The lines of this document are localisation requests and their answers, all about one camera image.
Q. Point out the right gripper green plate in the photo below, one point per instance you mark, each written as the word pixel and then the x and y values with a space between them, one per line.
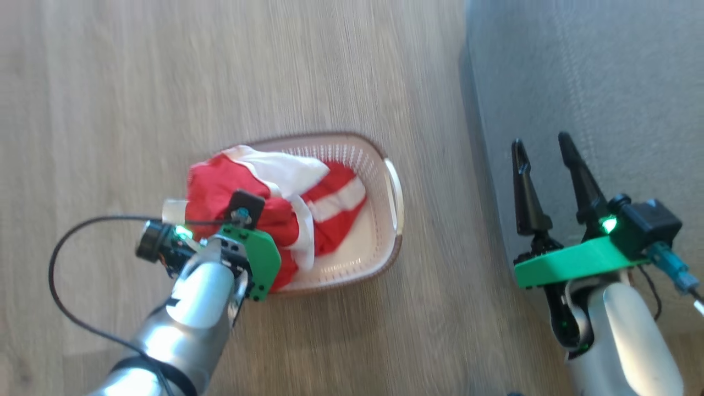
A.
pixel 577 261

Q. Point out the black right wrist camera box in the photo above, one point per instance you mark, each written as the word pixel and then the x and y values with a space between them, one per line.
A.
pixel 652 223

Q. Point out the red garment with white part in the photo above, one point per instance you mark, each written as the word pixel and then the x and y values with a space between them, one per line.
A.
pixel 220 187

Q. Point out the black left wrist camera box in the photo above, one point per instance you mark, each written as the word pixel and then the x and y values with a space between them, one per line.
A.
pixel 250 202

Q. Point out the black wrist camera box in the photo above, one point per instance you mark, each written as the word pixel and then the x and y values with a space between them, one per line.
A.
pixel 250 202
pixel 652 223

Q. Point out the white brown-rimmed laundry basket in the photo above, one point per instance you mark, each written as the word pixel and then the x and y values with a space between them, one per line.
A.
pixel 357 159

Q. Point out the grey fabric sofa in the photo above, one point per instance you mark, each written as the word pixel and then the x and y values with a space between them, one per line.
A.
pixel 605 82

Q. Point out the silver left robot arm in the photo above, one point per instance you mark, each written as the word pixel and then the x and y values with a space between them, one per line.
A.
pixel 192 308

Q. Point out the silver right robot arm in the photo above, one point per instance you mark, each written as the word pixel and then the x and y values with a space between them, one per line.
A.
pixel 632 341

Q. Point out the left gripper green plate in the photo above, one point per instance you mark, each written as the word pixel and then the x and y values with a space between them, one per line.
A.
pixel 258 258

